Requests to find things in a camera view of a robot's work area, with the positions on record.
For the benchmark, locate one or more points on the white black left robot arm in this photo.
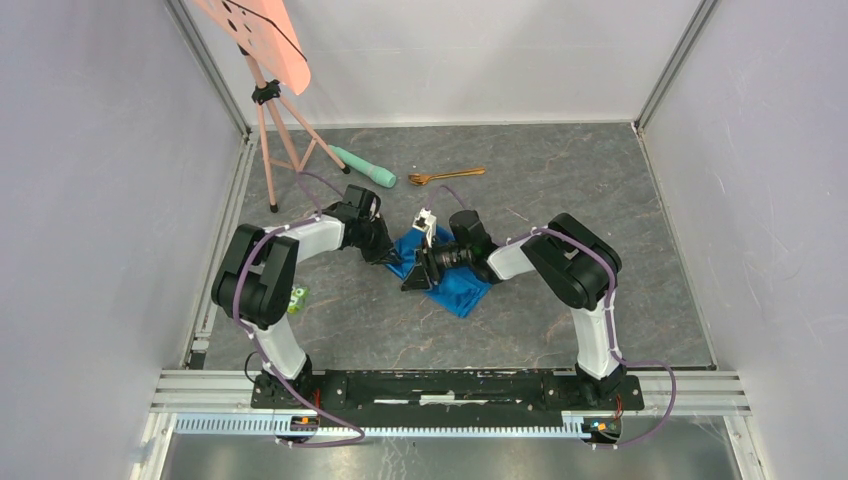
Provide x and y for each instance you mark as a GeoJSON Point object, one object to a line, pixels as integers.
{"type": "Point", "coordinates": [255, 279]}

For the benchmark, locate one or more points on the gold spoon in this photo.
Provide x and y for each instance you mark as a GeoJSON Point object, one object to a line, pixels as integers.
{"type": "Point", "coordinates": [422, 179]}

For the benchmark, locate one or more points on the pink music stand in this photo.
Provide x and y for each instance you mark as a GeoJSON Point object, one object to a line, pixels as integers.
{"type": "Point", "coordinates": [266, 39]}

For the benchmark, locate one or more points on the mint green flashlight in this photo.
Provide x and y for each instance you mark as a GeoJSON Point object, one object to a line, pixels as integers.
{"type": "Point", "coordinates": [377, 174]}

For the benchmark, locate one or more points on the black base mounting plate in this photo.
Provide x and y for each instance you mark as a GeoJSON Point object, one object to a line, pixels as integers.
{"type": "Point", "coordinates": [451, 398]}

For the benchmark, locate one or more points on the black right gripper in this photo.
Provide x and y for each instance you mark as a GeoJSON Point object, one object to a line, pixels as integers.
{"type": "Point", "coordinates": [417, 279]}

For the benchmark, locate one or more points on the green owl toy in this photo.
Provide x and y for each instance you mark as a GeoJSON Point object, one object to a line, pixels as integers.
{"type": "Point", "coordinates": [297, 299]}

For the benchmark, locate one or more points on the white cable duct strip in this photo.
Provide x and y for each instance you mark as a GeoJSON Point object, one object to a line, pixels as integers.
{"type": "Point", "coordinates": [283, 425]}

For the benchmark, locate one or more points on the blue cloth napkin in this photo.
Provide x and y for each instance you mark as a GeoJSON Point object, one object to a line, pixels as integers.
{"type": "Point", "coordinates": [459, 292]}

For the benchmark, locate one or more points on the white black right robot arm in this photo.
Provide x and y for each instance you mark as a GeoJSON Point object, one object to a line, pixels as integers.
{"type": "Point", "coordinates": [576, 265]}

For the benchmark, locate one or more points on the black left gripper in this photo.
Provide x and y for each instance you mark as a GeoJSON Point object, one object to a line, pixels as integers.
{"type": "Point", "coordinates": [385, 253]}

